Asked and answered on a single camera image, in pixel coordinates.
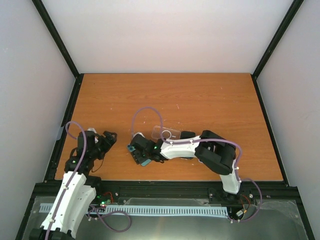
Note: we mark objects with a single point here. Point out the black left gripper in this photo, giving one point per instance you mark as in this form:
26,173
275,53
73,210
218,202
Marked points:
107,144

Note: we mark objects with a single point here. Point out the black aluminium frame rail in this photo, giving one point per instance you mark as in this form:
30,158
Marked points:
201,190

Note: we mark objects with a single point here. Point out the black screen phone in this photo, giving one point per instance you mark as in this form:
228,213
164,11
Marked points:
188,149

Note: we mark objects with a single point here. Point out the clear magsafe phone case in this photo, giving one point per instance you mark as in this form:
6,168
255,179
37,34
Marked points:
167,133

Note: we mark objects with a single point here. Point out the metal base plate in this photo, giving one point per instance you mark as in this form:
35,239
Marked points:
276,220

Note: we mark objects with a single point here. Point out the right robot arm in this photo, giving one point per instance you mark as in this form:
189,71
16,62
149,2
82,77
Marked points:
219,155

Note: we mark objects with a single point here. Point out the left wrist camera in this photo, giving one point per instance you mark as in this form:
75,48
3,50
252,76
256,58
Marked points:
95,132

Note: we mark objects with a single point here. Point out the light blue cable duct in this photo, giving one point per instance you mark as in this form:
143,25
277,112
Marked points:
166,211

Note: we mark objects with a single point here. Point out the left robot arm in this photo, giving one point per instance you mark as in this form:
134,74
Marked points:
78,188

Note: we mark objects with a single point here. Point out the teal phone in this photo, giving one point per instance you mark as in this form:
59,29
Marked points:
139,157

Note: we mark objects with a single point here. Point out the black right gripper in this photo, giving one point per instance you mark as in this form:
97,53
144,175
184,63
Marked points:
138,159

